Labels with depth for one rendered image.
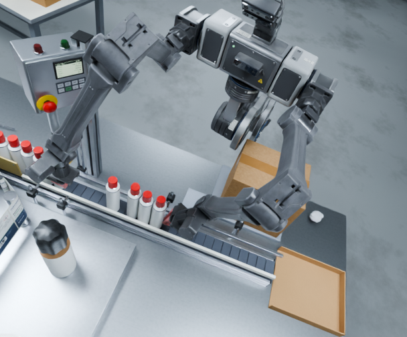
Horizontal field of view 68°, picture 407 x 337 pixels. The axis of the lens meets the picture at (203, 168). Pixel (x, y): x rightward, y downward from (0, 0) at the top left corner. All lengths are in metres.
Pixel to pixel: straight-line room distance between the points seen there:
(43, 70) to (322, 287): 1.30
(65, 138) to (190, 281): 0.71
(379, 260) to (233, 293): 1.83
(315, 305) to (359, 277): 1.33
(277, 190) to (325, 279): 0.89
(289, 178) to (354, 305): 2.03
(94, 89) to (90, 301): 0.72
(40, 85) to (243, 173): 0.75
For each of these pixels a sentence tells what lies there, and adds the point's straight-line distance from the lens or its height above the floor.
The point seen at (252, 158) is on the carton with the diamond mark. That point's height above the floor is 1.12.
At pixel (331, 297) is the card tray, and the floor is 0.83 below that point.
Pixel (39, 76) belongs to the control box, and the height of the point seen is 1.42.
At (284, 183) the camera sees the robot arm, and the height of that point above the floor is 1.55.
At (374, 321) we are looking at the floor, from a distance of 2.67.
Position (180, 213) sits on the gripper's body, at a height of 1.04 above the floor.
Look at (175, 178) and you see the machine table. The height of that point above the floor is 0.83.
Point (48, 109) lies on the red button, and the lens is 1.01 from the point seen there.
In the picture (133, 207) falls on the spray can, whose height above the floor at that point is 0.98.
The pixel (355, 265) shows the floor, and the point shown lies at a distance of 2.75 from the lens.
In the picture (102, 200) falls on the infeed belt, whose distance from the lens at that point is 1.32.
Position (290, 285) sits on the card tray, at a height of 0.83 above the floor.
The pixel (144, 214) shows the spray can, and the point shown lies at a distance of 1.18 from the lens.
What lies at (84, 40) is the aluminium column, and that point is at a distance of 0.97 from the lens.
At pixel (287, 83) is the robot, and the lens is 1.09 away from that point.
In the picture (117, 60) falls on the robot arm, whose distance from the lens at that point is 0.69.
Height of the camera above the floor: 2.02
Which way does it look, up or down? 51 degrees down
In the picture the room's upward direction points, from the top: 21 degrees clockwise
